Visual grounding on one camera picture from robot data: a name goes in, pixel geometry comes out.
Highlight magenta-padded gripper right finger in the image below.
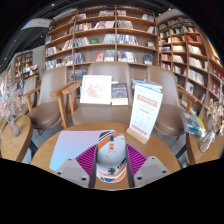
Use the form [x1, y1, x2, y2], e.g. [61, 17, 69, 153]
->
[125, 143, 171, 189]

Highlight white orange patterned computer mouse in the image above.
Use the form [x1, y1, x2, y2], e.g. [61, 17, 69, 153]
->
[95, 130, 128, 184]

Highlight round wooden side table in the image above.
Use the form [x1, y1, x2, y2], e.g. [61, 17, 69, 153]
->
[185, 131, 224, 166]

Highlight light blue book stack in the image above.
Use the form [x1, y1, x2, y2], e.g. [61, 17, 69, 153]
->
[131, 78, 164, 93]

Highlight pink blue gradient mouse pad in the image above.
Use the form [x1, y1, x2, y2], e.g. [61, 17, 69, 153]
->
[49, 129, 116, 172]

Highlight wide wooden bookshelf with books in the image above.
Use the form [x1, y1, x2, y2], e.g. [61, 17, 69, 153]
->
[43, 4, 159, 81]

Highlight stack of colourful books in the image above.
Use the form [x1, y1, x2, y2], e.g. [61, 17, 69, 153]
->
[182, 111, 206, 137]

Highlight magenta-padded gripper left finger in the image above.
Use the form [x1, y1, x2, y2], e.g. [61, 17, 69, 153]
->
[54, 145, 99, 190]

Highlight small distant bookshelf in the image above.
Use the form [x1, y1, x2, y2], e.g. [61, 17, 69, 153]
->
[13, 49, 41, 88]

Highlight paper sign in wooden stand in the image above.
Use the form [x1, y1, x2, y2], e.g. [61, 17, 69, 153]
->
[126, 83, 164, 145]

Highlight white framed floral picture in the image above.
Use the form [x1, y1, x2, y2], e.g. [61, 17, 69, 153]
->
[79, 74, 113, 106]

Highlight dark cover book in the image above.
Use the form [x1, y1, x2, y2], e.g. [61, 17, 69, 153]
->
[111, 82, 130, 106]

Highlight curved wooden bookshelf with books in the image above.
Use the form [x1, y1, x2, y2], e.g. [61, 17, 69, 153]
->
[158, 14, 224, 114]

